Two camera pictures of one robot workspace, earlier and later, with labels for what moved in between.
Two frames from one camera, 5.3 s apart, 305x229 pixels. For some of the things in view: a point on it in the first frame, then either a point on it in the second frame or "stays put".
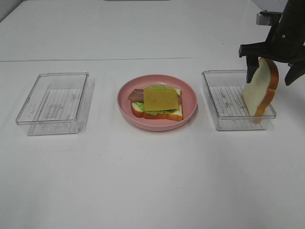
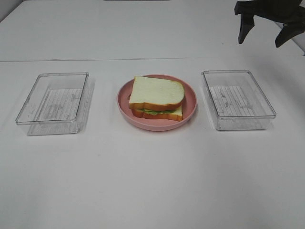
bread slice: x=261 y=88 to x=156 y=93
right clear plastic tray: x=224 y=89 stays put
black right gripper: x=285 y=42 to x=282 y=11
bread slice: x=177 y=115 stays put
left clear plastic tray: x=56 y=104 stays put
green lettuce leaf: x=141 y=105 stays put
